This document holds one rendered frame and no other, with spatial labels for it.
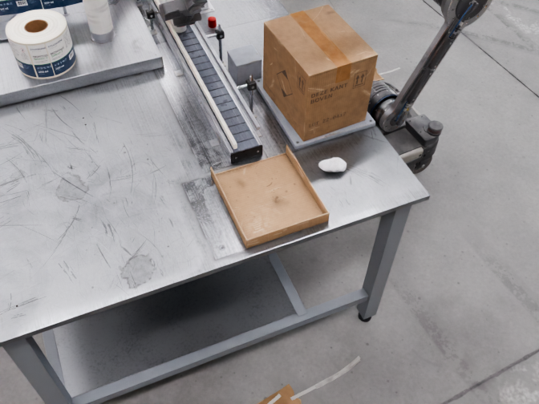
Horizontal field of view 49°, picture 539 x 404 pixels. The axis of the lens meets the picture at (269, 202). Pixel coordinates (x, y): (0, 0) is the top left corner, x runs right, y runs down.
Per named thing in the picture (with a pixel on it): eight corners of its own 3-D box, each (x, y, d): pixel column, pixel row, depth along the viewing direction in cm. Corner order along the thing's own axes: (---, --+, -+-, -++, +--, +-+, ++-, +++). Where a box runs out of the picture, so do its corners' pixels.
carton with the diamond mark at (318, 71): (262, 87, 209) (263, 21, 188) (321, 69, 216) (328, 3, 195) (303, 142, 192) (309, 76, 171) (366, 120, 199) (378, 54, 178)
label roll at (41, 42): (13, 53, 213) (-1, 18, 202) (67, 38, 220) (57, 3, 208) (26, 85, 202) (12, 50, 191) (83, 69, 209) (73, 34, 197)
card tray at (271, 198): (211, 175, 185) (210, 167, 181) (286, 153, 191) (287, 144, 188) (246, 248, 167) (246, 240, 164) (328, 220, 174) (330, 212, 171)
